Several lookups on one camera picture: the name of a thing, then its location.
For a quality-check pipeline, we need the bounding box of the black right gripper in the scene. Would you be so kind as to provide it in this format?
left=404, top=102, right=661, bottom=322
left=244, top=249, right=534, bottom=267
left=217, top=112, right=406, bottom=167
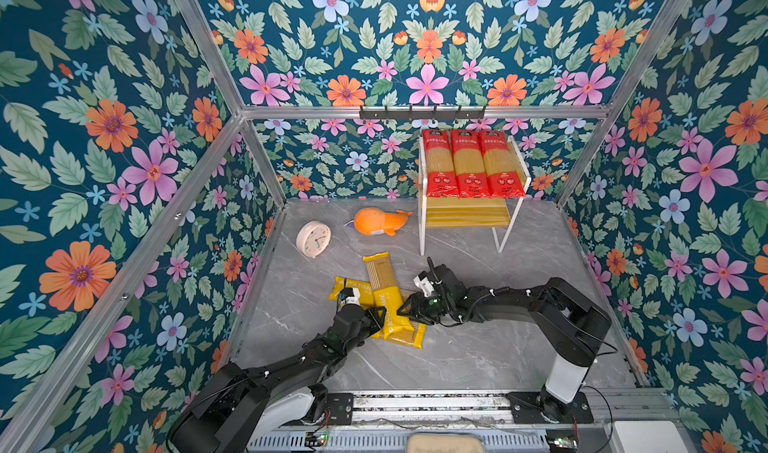
left=395, top=292, right=455, bottom=325

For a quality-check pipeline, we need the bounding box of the yellow pastatime bag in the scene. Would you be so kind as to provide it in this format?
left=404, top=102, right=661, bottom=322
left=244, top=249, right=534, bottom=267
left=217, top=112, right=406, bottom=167
left=363, top=252, right=415, bottom=342
left=373, top=323, right=426, bottom=349
left=329, top=276, right=376, bottom=308

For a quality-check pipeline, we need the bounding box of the yellow Pastatime bag top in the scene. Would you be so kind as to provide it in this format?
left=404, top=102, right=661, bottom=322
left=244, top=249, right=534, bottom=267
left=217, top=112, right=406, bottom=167
left=363, top=252, right=415, bottom=342

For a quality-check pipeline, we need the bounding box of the red spaghetti bag front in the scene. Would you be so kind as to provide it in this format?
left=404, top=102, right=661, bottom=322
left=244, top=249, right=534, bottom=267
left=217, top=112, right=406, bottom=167
left=422, top=129, right=459, bottom=197

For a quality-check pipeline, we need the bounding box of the red spaghetti bag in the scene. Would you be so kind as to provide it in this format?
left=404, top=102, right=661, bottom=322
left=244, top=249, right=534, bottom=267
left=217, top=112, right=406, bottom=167
left=479, top=131, right=525, bottom=198
left=422, top=129, right=459, bottom=197

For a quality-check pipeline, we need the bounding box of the red spaghetti bag under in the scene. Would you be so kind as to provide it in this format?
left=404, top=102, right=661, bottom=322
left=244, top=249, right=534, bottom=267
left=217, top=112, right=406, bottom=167
left=451, top=130, right=490, bottom=198

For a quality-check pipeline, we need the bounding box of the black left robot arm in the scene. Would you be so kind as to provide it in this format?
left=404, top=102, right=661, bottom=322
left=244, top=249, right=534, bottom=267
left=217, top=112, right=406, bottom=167
left=168, top=304, right=387, bottom=452

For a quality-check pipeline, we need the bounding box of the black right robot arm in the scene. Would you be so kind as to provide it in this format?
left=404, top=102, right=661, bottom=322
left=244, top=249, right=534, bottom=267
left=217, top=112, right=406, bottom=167
left=397, top=264, right=611, bottom=408

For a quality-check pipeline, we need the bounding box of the white wooden two-tier shelf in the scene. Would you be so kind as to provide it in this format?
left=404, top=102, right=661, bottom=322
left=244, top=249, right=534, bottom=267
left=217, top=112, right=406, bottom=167
left=418, top=135, right=532, bottom=256

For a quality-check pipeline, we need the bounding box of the round pink alarm clock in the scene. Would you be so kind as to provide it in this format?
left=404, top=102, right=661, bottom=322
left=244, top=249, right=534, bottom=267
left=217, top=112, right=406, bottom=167
left=295, top=220, right=332, bottom=258

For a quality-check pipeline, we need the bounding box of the orange plush whale toy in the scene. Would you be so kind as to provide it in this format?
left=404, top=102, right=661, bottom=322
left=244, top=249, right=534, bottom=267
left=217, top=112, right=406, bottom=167
left=347, top=207, right=412, bottom=237

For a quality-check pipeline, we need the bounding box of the beige padded object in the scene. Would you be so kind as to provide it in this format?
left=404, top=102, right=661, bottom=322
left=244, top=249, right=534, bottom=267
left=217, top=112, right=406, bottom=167
left=405, top=433, right=486, bottom=453

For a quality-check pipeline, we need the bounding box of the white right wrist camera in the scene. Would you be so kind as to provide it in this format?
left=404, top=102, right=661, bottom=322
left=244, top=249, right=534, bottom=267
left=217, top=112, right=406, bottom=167
left=414, top=274, right=435, bottom=298

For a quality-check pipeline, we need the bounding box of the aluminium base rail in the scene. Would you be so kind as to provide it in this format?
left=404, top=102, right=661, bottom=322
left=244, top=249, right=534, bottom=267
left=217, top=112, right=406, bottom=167
left=259, top=387, right=679, bottom=435

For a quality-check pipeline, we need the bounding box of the black hook rail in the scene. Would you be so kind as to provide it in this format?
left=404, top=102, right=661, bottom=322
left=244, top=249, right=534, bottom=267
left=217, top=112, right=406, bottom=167
left=358, top=105, right=486, bottom=122

